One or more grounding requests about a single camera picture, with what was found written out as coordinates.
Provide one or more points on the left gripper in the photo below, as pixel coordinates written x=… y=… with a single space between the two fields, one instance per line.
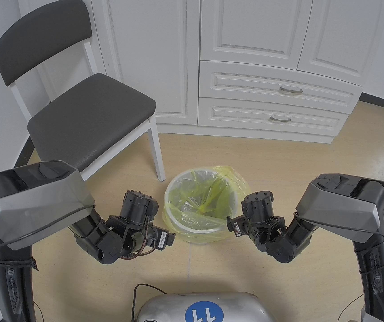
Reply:
x=151 y=238

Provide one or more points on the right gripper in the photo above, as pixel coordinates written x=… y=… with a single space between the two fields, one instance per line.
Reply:
x=238 y=226

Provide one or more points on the yellow plastic bag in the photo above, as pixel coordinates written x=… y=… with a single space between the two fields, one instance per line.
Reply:
x=198 y=213

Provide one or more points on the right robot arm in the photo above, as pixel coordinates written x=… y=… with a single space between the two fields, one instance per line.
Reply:
x=343 y=200

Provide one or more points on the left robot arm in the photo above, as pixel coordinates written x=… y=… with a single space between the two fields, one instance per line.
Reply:
x=37 y=196

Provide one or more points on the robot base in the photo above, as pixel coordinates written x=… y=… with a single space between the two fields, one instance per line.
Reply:
x=165 y=309

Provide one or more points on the white trash bin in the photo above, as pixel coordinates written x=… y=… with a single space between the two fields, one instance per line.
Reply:
x=178 y=186

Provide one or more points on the white wardrobe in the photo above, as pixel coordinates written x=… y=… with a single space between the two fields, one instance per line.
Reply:
x=252 y=18

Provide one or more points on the white chair dark grey cushions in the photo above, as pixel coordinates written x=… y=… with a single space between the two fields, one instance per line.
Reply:
x=44 y=35

